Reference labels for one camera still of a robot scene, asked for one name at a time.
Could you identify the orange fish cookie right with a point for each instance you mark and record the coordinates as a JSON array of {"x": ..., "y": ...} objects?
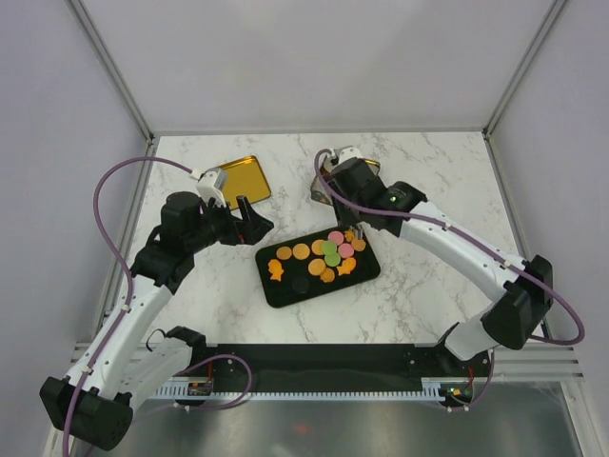
[{"x": 347, "y": 266}]

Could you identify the pink round cookie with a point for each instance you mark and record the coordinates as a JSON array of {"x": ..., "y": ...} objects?
[
  {"x": 345, "y": 250},
  {"x": 336, "y": 237}
]

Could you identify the pink round cookie upper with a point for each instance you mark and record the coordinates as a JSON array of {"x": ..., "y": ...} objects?
[{"x": 336, "y": 237}]

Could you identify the dark green rectangular tray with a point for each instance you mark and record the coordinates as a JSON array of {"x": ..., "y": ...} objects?
[{"x": 281, "y": 294}]

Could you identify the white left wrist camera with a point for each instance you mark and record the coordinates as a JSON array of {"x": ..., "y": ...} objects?
[{"x": 210, "y": 184}]

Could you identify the orange star swirl cookie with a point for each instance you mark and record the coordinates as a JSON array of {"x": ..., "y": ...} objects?
[{"x": 350, "y": 235}]

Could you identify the gold tin lid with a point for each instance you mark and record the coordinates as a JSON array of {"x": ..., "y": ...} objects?
[{"x": 244, "y": 177}]

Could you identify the green round cookie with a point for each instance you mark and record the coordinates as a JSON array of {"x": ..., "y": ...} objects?
[
  {"x": 329, "y": 248},
  {"x": 333, "y": 259}
]

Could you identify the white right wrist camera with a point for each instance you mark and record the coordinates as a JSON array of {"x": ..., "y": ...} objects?
[{"x": 339, "y": 156}]

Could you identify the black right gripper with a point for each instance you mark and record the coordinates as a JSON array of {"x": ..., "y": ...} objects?
[{"x": 343, "y": 217}]

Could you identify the orange fish cookie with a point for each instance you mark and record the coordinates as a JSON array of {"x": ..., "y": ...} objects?
[
  {"x": 275, "y": 269},
  {"x": 347, "y": 266}
]

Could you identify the aluminium front rail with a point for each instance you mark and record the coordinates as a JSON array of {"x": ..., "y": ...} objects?
[{"x": 533, "y": 361}]

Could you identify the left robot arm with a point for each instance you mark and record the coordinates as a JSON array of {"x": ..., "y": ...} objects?
[{"x": 96, "y": 400}]

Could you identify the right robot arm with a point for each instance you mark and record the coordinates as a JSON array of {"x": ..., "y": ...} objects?
[{"x": 518, "y": 290}]

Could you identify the pink round cookie lower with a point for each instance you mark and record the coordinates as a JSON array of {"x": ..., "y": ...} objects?
[{"x": 345, "y": 250}]

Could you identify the aluminium frame post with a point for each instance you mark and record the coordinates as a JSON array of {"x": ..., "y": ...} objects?
[
  {"x": 101, "y": 51},
  {"x": 532, "y": 51}
]

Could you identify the plain orange round cookie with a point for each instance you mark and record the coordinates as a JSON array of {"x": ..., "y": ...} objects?
[{"x": 284, "y": 253}]

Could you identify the white slotted cable duct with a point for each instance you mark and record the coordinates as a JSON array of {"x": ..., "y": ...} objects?
[{"x": 183, "y": 390}]

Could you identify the right aluminium frame post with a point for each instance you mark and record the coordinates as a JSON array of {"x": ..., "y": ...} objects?
[{"x": 532, "y": 51}]

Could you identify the orange fish cookie left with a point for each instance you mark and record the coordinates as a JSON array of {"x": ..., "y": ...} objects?
[{"x": 275, "y": 269}]

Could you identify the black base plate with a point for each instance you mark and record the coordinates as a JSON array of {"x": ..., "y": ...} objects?
[{"x": 333, "y": 367}]

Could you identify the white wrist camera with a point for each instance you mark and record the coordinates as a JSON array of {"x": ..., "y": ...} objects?
[
  {"x": 210, "y": 184},
  {"x": 339, "y": 156}
]

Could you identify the green christmas cookie tin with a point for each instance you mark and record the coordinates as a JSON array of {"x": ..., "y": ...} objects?
[{"x": 321, "y": 183}]

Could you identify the left aluminium frame post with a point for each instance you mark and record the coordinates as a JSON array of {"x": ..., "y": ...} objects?
[{"x": 101, "y": 51}]

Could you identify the dotted orange round cookie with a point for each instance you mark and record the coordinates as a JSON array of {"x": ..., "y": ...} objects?
[{"x": 301, "y": 251}]

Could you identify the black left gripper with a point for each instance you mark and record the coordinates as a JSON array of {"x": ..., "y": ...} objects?
[{"x": 246, "y": 231}]

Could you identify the black round cookie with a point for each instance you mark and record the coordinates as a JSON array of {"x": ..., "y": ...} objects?
[{"x": 300, "y": 285}]

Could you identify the orange flower cookie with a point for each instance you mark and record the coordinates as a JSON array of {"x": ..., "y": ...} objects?
[{"x": 358, "y": 244}]

